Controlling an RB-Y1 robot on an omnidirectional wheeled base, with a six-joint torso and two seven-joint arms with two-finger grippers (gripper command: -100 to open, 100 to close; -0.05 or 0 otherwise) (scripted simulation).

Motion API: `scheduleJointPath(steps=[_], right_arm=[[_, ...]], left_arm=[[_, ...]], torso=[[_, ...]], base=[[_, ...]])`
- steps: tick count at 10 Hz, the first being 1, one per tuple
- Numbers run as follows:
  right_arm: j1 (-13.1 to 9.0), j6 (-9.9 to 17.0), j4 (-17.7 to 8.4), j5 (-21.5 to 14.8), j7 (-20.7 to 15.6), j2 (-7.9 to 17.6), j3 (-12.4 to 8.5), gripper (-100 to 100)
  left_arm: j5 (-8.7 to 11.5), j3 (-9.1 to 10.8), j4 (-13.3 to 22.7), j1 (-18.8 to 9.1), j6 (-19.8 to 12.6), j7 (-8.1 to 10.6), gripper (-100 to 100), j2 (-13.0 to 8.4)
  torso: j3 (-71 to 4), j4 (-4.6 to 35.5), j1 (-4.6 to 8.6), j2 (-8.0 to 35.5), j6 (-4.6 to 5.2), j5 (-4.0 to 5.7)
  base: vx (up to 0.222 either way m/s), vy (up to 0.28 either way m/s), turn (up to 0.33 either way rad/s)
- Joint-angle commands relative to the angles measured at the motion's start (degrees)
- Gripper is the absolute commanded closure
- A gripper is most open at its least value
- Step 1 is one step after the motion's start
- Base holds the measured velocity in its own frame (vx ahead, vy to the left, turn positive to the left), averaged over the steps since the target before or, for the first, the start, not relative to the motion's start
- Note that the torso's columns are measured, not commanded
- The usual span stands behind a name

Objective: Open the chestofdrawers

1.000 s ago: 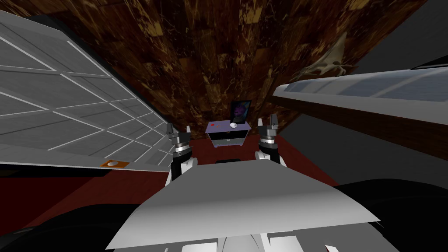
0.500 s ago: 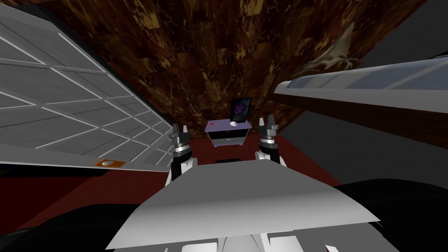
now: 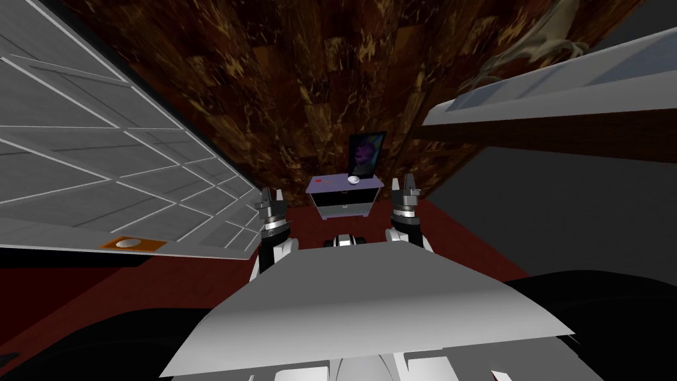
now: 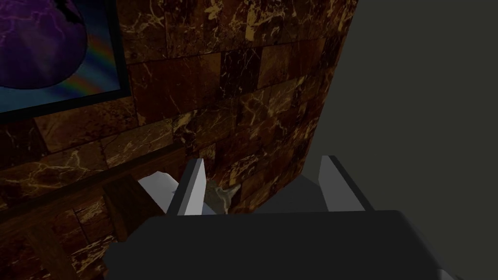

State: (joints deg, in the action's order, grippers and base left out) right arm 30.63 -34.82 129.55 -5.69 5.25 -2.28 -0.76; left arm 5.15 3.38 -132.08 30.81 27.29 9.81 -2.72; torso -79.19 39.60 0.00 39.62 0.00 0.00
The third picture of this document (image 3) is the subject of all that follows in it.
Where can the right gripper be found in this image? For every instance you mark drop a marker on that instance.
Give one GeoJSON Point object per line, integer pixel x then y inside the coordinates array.
{"type": "Point", "coordinates": [406, 201]}

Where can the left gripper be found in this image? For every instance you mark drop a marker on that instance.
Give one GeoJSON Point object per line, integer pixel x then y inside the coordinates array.
{"type": "Point", "coordinates": [272, 208]}

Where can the dark framed purple picture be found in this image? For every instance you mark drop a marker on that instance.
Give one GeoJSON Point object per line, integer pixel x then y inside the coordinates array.
{"type": "Point", "coordinates": [366, 153]}

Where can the purple bedside cabinet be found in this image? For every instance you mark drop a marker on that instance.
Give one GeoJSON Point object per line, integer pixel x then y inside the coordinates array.
{"type": "Point", "coordinates": [344, 201]}

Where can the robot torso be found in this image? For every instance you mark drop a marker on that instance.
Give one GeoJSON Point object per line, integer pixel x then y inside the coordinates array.
{"type": "Point", "coordinates": [370, 307]}

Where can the white knob on orange plate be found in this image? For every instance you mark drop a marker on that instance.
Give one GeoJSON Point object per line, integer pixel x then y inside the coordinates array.
{"type": "Point", "coordinates": [128, 243]}

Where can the white topped brown furniture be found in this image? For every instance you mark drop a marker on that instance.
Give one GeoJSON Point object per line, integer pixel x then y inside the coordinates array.
{"type": "Point", "coordinates": [560, 106]}

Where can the grey panelled door leaf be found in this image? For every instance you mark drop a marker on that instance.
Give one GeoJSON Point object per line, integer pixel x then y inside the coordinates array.
{"type": "Point", "coordinates": [79, 159]}

